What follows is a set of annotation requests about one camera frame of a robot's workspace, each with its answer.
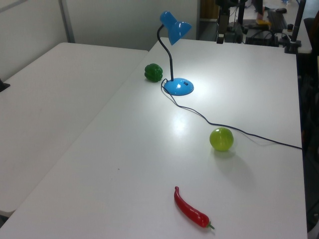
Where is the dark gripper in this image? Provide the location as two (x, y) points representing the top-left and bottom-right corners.
(216, 7), (230, 45)

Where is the blue desk lamp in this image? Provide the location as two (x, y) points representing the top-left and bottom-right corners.
(157, 10), (194, 97)

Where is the wooden shelf panel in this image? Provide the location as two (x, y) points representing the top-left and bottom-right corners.
(200, 0), (220, 19)

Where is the thin black pole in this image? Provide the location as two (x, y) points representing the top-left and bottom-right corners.
(236, 0), (246, 26)

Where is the black equipment box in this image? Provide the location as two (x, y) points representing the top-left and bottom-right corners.
(245, 29), (279, 46)

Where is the black keyboard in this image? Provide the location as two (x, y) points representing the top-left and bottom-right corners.
(267, 9), (289, 29)

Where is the dark green bell pepper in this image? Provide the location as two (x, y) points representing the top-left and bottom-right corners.
(144, 63), (164, 83)

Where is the black pole with table clamp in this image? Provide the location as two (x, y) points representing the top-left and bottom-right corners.
(285, 0), (307, 54)

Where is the light green apple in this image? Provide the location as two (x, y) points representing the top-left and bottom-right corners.
(209, 126), (235, 152)

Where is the red chili pepper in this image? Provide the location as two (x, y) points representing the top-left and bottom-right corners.
(173, 186), (215, 231)

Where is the black clamp piece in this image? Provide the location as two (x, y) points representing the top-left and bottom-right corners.
(0, 78), (11, 93)

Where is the black lamp power cable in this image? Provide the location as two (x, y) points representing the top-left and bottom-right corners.
(160, 79), (303, 150)

